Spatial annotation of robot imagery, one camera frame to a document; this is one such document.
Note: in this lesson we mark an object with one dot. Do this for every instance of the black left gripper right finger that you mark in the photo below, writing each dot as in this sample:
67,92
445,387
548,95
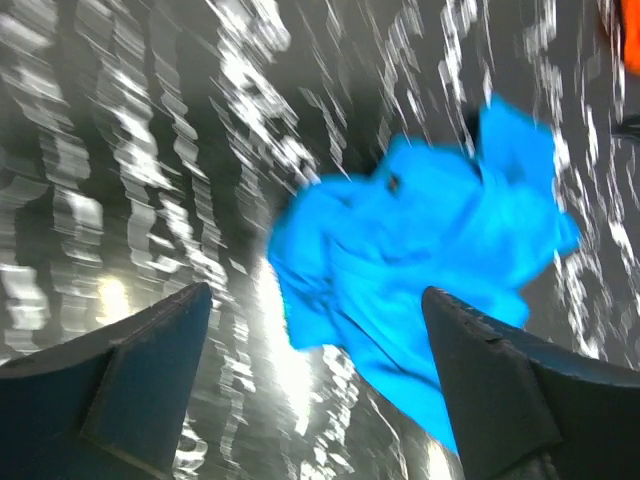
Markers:
523,408

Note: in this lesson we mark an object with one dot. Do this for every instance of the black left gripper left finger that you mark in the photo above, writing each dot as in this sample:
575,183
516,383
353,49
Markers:
109,404

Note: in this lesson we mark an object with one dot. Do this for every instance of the blue t shirt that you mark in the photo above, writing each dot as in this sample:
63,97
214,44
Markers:
353,256

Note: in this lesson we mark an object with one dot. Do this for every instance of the folded orange t shirt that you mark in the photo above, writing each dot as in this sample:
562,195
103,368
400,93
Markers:
629,12

